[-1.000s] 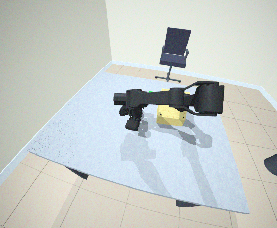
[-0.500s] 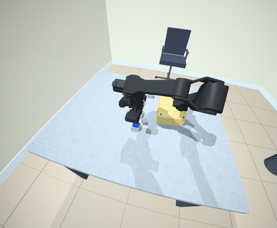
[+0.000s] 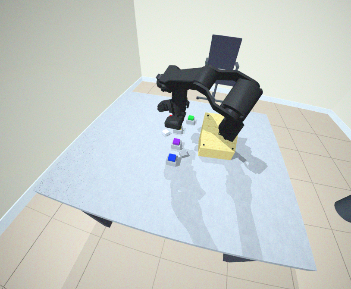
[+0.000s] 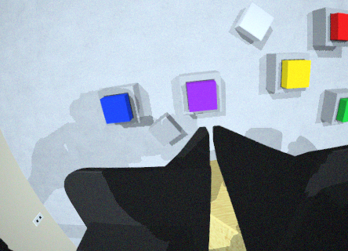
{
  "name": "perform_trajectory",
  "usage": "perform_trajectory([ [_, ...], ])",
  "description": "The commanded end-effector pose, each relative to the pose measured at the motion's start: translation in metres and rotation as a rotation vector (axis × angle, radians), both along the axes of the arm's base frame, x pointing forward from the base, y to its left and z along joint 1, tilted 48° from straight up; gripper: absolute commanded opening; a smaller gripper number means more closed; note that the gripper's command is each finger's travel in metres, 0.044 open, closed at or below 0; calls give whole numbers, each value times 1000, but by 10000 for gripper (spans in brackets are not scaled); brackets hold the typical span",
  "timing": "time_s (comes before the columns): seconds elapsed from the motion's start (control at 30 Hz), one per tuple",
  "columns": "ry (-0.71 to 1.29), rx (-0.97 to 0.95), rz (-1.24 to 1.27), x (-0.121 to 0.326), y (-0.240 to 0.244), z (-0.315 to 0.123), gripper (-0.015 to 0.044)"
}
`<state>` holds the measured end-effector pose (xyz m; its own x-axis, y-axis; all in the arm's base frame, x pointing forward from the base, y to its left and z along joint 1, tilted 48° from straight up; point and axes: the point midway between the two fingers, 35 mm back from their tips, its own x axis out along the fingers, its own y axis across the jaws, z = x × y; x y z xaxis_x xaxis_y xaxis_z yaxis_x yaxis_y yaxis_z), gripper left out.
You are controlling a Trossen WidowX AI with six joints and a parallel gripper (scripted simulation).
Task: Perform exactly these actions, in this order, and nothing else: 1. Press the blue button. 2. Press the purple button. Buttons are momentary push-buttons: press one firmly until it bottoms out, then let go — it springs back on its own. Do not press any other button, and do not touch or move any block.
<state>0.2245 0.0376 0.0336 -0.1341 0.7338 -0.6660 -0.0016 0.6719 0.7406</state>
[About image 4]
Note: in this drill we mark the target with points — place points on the blue button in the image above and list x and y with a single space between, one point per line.
121 104

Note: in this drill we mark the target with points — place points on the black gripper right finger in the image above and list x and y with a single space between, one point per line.
271 191

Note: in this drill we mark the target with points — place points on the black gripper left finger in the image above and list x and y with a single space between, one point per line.
178 193

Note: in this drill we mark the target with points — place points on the red button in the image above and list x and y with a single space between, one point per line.
330 27

